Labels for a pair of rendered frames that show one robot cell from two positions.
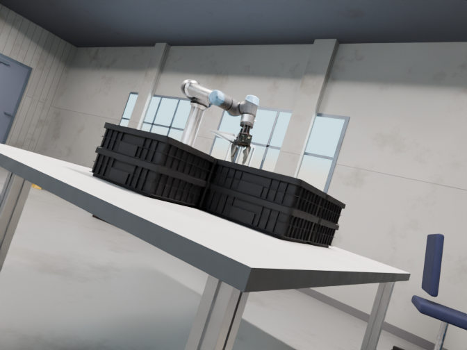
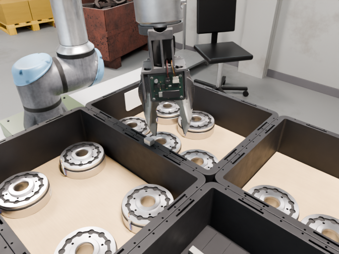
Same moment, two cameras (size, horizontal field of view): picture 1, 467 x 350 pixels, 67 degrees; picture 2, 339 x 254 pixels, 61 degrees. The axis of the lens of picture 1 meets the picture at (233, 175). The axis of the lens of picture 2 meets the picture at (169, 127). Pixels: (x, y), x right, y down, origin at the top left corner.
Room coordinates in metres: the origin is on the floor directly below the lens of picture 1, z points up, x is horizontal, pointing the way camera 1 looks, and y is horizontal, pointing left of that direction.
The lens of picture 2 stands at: (1.35, -0.05, 1.29)
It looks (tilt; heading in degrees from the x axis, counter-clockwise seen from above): 34 degrees down; 7
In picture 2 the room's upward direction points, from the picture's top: straight up
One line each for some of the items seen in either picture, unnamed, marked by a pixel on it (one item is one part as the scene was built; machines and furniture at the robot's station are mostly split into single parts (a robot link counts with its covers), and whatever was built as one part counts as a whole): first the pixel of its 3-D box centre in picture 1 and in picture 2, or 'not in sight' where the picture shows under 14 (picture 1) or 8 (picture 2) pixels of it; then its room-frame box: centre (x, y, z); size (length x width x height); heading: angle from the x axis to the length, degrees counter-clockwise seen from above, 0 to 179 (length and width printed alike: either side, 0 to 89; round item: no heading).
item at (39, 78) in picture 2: not in sight; (38, 79); (2.11, 0.44, 0.92); 0.13 x 0.12 x 0.14; 132
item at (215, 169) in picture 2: not in sight; (179, 113); (1.97, -0.01, 0.92); 0.40 x 0.30 x 0.02; 55
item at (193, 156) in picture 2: not in sight; (196, 162); (1.85, -0.06, 0.86); 0.05 x 0.05 x 0.01
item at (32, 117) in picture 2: not in sight; (45, 112); (2.11, 0.44, 0.81); 0.15 x 0.15 x 0.10
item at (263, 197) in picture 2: not in sight; (271, 202); (1.74, -0.21, 0.86); 0.05 x 0.05 x 0.01
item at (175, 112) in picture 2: not in sight; (167, 107); (2.09, 0.04, 0.86); 0.10 x 0.10 x 0.01
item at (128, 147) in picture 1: (155, 153); not in sight; (1.48, 0.34, 0.87); 0.40 x 0.30 x 0.11; 55
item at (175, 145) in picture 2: not in sight; (160, 143); (1.91, 0.03, 0.86); 0.10 x 0.10 x 0.01
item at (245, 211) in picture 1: (260, 214); not in sight; (1.49, -0.16, 0.76); 0.40 x 0.30 x 0.12; 55
